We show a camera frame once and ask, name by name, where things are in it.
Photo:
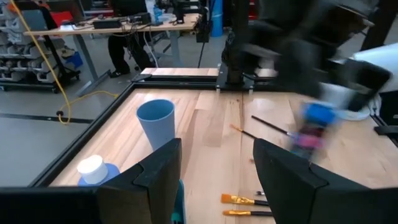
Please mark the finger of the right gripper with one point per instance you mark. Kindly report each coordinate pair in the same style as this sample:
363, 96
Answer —
363, 81
300, 68

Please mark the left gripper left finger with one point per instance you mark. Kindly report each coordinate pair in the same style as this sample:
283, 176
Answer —
149, 186

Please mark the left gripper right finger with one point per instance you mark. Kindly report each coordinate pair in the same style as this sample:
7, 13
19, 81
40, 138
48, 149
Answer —
298, 193

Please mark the black paintbrush silver ferrule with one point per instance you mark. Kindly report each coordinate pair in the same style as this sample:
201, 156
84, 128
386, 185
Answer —
260, 193
270, 125

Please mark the small blue paint bottle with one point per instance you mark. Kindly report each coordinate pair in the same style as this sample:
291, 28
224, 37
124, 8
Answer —
318, 113

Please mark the large violet-blue paint bottle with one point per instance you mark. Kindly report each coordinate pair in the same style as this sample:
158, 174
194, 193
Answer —
91, 168

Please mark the black paintbrush orange tip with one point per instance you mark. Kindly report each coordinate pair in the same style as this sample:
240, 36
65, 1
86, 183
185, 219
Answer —
244, 130

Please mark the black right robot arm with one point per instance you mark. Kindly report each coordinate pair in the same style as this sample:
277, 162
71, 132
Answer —
236, 49

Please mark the teal plastic bin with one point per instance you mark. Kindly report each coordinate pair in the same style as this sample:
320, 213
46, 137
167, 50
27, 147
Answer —
179, 205

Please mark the blue plastic cup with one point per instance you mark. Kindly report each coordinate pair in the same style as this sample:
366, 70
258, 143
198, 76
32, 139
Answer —
155, 121

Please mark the blue barrel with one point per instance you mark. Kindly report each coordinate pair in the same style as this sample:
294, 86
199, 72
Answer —
216, 18

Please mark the black stand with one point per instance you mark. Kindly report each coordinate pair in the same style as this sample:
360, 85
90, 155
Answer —
203, 31

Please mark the wooden desk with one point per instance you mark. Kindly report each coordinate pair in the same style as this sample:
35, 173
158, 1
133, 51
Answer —
174, 26

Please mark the person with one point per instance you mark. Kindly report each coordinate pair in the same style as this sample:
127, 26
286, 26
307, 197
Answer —
118, 53

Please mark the blue crate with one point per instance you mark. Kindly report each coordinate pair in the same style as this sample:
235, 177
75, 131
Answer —
74, 59

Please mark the black box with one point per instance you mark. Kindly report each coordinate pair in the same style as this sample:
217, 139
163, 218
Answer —
140, 18
107, 24

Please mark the rack of white parts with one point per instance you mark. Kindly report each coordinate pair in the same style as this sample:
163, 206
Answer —
21, 53

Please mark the red container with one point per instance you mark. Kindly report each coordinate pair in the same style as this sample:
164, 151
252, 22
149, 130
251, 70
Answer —
62, 18

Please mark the white cylinder mount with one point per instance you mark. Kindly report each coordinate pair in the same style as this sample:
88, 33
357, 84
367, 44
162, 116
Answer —
382, 59

